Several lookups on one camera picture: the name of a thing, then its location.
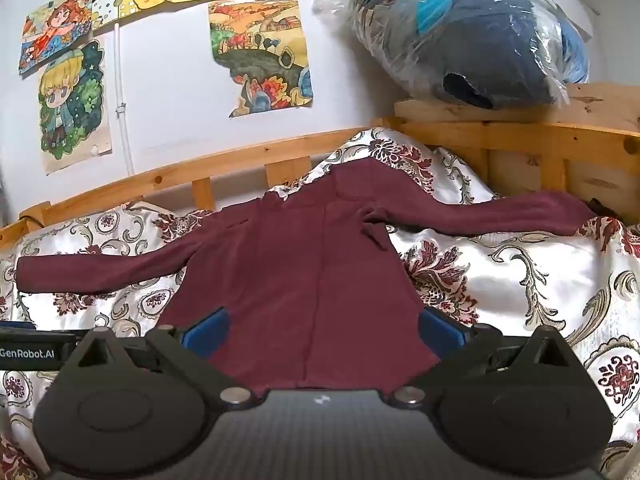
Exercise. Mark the red-haired girl drawing poster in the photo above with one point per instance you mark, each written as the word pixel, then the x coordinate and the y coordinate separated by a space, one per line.
pixel 57 25

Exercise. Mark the white wall pipe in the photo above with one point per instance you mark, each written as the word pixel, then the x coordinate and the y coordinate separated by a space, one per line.
pixel 122 105

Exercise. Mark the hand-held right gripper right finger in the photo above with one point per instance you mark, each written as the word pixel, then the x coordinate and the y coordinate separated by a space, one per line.
pixel 441 332

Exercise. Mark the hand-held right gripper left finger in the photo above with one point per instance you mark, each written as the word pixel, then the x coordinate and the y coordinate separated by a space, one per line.
pixel 207 331

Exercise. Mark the blond character drawing poster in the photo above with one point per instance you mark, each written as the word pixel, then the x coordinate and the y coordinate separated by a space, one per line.
pixel 75 105

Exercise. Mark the floral satin blanket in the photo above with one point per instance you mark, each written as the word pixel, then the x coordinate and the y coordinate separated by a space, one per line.
pixel 525 280

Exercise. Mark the maroon long-sleeve sweater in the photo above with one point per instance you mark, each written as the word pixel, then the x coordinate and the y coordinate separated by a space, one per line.
pixel 320 270

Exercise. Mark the landscape drawing poster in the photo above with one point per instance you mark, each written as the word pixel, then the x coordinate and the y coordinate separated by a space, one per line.
pixel 260 55

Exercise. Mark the wooden bed frame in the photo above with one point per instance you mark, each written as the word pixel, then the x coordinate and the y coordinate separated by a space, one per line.
pixel 530 125

